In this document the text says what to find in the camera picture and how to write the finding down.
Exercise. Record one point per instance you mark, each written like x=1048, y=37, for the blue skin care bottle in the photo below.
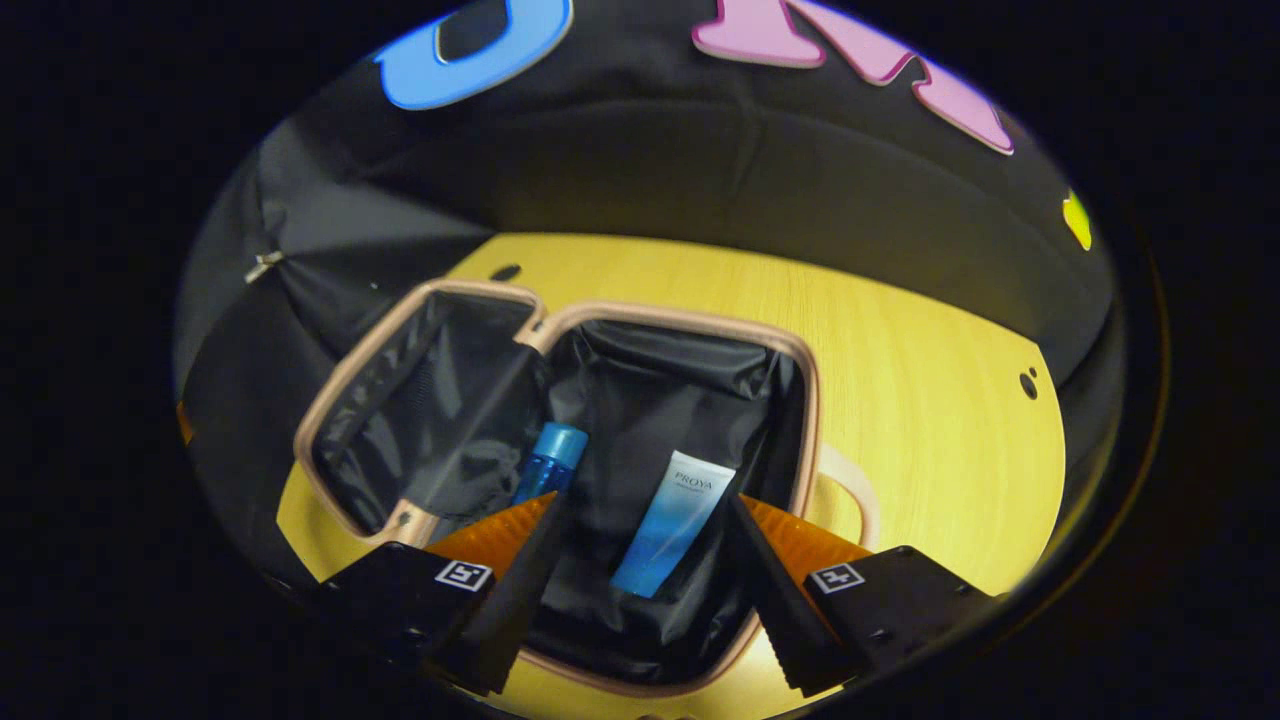
x=551, y=462

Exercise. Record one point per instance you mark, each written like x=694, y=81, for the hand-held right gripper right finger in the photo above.
x=775, y=600

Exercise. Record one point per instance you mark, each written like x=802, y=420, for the pink suitcase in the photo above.
x=650, y=390

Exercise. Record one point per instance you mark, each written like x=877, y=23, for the black backdrop cloth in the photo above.
x=650, y=170

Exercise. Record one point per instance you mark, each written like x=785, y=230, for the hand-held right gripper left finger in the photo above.
x=505, y=610

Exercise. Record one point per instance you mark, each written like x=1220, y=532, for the white and blue tube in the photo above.
x=676, y=520

